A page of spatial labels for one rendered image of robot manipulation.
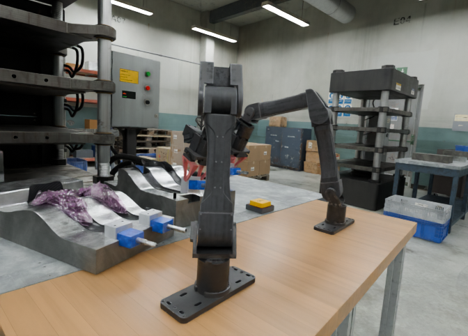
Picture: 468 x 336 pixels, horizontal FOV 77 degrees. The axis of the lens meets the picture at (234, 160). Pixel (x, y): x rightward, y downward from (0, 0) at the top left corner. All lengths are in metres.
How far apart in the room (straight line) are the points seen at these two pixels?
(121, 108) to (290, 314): 1.42
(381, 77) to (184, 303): 4.42
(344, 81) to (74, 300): 4.67
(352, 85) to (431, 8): 3.22
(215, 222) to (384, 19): 7.56
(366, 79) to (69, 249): 4.49
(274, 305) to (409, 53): 7.15
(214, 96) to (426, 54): 6.96
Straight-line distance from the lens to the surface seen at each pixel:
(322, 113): 1.03
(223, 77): 0.69
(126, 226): 0.75
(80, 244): 0.73
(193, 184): 0.91
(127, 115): 1.77
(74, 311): 0.62
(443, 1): 7.68
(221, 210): 0.57
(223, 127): 0.59
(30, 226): 0.86
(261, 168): 5.96
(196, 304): 0.59
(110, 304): 0.62
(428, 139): 7.21
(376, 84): 4.76
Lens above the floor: 1.13
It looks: 7 degrees down
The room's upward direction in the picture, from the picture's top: 3 degrees clockwise
